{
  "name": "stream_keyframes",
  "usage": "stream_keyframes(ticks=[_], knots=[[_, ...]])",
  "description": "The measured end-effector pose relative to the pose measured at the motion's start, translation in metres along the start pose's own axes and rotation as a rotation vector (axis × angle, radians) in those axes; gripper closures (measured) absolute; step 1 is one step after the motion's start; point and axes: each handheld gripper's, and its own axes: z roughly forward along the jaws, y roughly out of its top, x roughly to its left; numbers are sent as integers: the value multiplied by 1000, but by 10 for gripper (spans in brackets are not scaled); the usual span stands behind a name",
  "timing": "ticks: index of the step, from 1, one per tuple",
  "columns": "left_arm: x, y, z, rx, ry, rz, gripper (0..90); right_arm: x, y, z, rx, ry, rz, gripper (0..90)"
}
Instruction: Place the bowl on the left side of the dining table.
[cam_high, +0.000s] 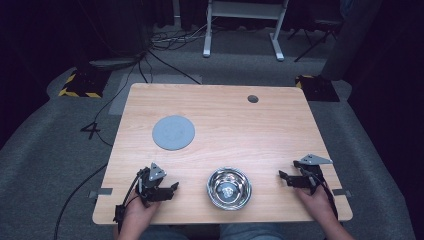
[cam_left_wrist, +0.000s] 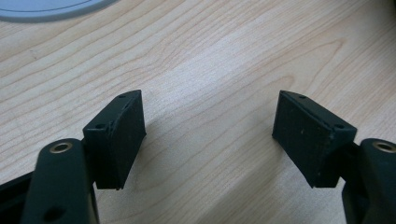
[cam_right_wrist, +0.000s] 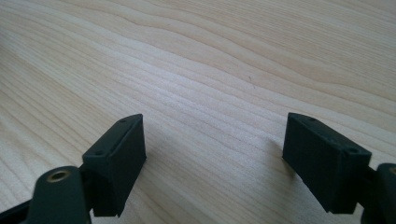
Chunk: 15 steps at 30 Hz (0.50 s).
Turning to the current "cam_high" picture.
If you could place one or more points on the person's left hand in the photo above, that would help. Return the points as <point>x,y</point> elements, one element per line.
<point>138,211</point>

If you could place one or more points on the stainless steel bowl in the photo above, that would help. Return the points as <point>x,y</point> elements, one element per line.
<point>229,188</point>

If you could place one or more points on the black yellow striped floor plate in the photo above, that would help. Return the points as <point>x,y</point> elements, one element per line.
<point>82,85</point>
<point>316,87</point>

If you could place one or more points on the grey tape strip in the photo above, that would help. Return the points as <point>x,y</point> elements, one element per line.
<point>341,192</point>
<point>101,192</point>

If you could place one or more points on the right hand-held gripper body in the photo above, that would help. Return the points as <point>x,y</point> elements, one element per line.
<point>311,175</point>

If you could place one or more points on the grey round plate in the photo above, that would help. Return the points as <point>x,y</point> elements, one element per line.
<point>173,132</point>

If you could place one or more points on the white desk frame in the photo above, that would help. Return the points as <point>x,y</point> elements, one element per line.
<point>245,11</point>

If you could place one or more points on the black tripod stand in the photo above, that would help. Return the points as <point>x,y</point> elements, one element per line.
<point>315,35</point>

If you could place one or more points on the person's right hand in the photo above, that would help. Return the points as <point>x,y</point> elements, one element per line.
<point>315,205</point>

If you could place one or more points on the grey stand base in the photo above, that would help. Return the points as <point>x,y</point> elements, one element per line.
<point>115,63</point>

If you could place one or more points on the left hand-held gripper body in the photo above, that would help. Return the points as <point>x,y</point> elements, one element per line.
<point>150,188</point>

